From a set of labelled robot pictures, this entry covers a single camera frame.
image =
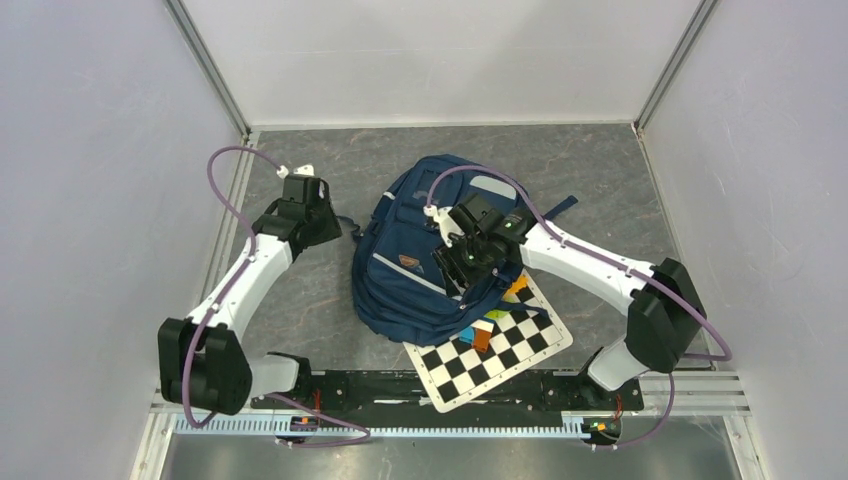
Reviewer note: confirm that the black and white chessboard mat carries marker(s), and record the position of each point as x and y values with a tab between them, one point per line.
454	374

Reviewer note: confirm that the green toy block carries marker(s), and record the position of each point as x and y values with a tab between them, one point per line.
495	315

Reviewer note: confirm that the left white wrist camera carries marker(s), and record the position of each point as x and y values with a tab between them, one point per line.
306	170

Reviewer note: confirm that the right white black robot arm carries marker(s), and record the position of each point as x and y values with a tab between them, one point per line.
661	305

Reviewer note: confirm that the orange triangular card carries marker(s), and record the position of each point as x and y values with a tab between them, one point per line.
408	262

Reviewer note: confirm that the brown orange toy block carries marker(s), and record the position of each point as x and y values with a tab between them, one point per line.
481	340

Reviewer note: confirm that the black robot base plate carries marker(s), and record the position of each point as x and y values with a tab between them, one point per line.
531	398

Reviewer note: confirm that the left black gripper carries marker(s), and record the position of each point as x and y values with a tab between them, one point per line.
332	228

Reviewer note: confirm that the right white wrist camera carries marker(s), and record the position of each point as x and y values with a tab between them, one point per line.
450	232

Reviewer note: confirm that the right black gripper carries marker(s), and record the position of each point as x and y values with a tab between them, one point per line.
447	259

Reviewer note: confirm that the navy blue backpack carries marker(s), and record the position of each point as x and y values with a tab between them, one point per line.
394	301

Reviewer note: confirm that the light blue toy block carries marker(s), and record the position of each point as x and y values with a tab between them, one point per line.
467	335

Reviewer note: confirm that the aluminium frame rail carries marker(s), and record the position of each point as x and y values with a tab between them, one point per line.
690	393

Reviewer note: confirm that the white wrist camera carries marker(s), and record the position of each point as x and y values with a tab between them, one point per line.
450	232
306	170

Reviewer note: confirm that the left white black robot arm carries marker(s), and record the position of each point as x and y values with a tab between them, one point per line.
201	360

